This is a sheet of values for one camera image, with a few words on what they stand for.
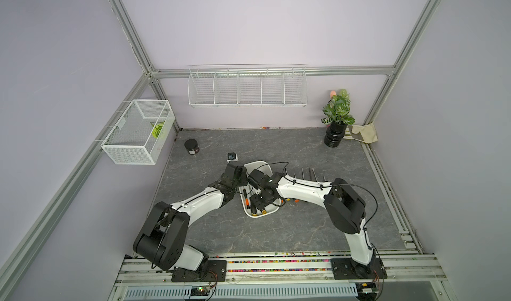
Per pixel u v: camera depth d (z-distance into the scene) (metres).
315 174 1.01
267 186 0.68
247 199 0.89
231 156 0.80
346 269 0.74
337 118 0.94
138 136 0.81
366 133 1.19
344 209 0.50
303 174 1.02
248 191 0.91
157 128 0.81
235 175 0.69
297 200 0.58
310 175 1.01
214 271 0.73
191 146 1.08
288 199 0.60
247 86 0.99
